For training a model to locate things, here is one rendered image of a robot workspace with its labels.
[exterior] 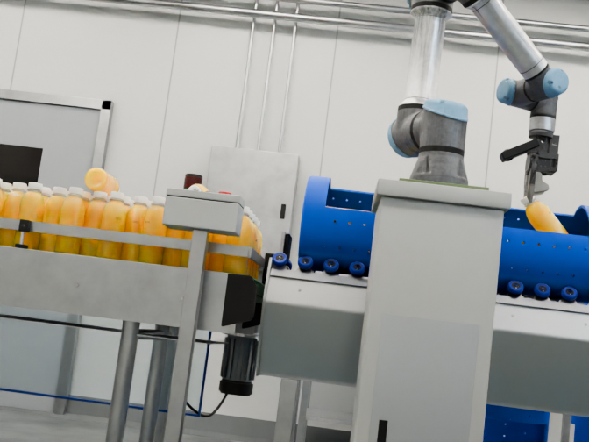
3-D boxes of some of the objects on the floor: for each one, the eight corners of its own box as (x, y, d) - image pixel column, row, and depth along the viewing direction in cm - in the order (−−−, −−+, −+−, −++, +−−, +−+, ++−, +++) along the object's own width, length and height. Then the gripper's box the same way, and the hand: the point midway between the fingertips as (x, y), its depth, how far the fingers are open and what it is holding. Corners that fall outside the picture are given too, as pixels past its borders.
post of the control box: (153, 620, 218) (207, 230, 231) (138, 617, 218) (193, 229, 231) (157, 615, 222) (209, 232, 235) (142, 612, 222) (195, 231, 235)
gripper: (563, 131, 248) (556, 204, 245) (554, 139, 259) (546, 210, 257) (533, 127, 248) (525, 200, 246) (525, 136, 260) (517, 206, 257)
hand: (527, 199), depth 252 cm, fingers closed on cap, 4 cm apart
